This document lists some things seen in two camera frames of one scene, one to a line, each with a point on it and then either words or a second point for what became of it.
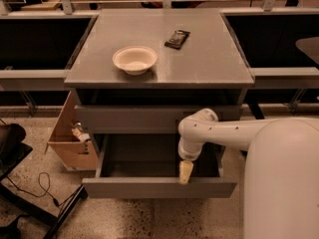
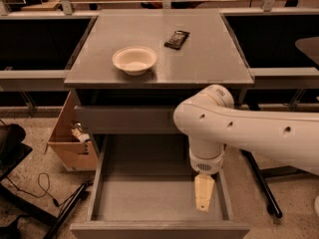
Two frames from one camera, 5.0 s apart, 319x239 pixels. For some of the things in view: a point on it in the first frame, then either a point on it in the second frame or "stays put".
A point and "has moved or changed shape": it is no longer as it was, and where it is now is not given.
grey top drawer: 146,119 stays put
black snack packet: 177,39 stays put
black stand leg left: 23,204 stays put
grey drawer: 147,166 has moved or changed shape
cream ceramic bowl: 136,60 stays put
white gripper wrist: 187,154 -> 206,165
